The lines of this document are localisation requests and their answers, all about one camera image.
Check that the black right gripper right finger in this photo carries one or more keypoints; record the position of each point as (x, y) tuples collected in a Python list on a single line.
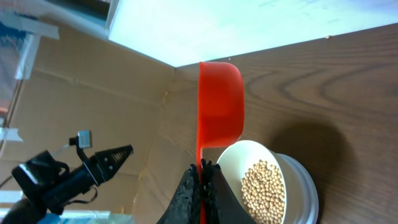
[(219, 205)]

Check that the soybeans pile in bowl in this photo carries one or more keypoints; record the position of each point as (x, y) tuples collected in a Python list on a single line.
[(264, 193)]

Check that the white digital kitchen scale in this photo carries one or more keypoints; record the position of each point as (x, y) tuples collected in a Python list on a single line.
[(308, 189)]

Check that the brown cardboard panel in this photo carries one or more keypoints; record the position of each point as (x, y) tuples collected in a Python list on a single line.
[(81, 82)]

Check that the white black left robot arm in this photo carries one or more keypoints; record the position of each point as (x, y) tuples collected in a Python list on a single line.
[(23, 212)]

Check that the red measuring scoop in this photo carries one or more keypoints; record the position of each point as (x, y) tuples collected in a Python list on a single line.
[(220, 112)]

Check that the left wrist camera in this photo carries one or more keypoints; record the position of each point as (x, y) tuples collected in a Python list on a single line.
[(83, 139)]

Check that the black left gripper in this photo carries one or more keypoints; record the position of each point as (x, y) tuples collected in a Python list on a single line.
[(51, 185)]

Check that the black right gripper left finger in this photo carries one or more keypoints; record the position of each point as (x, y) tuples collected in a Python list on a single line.
[(185, 205)]

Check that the cream round bowl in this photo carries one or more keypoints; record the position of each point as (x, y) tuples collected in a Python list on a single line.
[(239, 157)]

